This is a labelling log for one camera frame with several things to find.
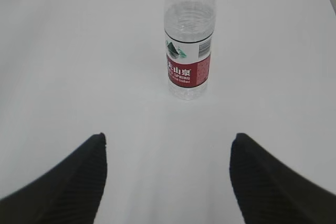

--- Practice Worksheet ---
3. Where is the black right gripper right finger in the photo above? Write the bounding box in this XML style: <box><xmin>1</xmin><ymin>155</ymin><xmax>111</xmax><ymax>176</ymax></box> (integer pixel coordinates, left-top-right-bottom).
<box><xmin>229</xmin><ymin>133</ymin><xmax>335</xmax><ymax>223</ymax></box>

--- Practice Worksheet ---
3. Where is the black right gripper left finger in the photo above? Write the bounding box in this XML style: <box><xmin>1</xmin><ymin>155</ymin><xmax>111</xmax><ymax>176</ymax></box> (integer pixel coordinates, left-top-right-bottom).
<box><xmin>1</xmin><ymin>133</ymin><xmax>107</xmax><ymax>223</ymax></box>

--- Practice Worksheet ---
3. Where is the Nongfu Spring water bottle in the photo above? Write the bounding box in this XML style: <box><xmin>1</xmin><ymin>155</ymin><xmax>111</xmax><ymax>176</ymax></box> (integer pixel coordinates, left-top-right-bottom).
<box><xmin>164</xmin><ymin>0</ymin><xmax>216</xmax><ymax>100</ymax></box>

